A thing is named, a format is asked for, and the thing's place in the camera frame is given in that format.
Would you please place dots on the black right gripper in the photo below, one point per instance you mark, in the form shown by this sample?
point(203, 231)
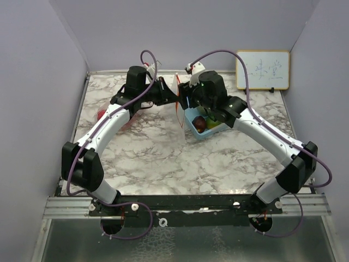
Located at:
point(185, 92)

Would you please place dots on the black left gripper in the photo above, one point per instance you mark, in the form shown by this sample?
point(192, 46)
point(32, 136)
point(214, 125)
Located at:
point(166, 95)

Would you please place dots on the dark red apple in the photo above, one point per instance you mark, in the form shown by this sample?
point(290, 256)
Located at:
point(200, 124)

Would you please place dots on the bright red apple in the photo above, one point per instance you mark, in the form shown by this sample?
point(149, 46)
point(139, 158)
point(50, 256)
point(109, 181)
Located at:
point(100, 114)

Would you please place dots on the green netted melon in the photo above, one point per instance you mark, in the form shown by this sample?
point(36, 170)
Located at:
point(201, 110)

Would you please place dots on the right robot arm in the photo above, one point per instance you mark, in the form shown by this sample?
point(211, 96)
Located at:
point(297, 158)

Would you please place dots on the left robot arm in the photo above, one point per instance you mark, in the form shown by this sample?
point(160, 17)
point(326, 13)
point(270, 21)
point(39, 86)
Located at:
point(81, 164)

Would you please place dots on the light blue plastic basket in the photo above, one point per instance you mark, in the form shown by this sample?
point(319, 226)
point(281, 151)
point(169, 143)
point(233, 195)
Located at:
point(190, 114)

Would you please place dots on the small whiteboard with stand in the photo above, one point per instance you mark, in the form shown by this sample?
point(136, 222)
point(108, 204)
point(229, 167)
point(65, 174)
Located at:
point(267, 69)

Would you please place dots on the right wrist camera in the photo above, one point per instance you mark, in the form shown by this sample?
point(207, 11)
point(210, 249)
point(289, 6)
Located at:
point(195, 70)

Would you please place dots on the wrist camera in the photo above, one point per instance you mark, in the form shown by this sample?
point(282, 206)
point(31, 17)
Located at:
point(151, 70)
point(195, 70)

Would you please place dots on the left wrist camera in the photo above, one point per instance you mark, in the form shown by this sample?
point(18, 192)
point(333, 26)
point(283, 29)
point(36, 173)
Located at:
point(151, 70)

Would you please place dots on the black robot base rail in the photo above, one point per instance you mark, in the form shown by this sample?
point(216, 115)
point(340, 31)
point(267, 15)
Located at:
point(184, 210)

